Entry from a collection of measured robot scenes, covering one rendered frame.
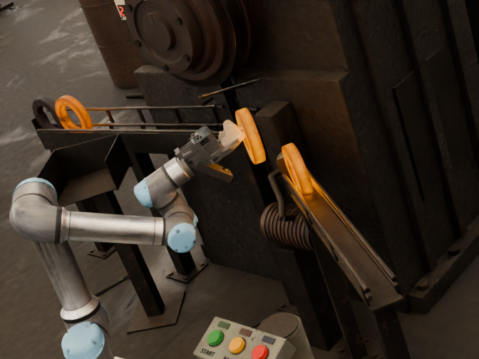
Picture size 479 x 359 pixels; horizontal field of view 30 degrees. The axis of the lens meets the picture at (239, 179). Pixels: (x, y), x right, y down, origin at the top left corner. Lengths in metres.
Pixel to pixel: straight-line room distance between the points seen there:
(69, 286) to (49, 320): 1.22
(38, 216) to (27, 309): 1.62
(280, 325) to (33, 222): 0.68
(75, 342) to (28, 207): 0.41
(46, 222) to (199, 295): 1.27
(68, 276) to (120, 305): 1.11
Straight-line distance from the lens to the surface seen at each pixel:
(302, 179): 2.47
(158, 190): 2.44
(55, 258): 2.52
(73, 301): 2.59
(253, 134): 2.39
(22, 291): 4.08
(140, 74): 3.26
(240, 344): 2.12
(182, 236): 2.34
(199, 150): 2.42
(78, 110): 3.57
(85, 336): 2.52
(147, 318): 3.48
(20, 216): 2.37
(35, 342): 3.69
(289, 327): 2.27
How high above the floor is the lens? 1.86
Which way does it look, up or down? 26 degrees down
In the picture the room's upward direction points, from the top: 21 degrees counter-clockwise
